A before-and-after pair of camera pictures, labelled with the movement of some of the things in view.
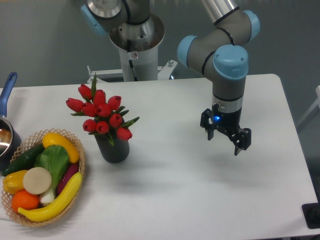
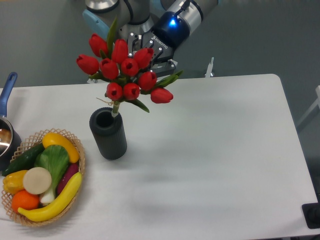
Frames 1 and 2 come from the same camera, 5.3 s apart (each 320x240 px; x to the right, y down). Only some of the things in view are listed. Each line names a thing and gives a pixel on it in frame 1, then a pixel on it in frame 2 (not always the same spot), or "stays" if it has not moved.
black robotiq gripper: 230,122 -> 169,31
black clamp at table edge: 311,213 stays
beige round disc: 37,180 stays
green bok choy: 55,159 stays
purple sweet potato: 70,170 stays
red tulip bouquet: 108,114 -> 127,76
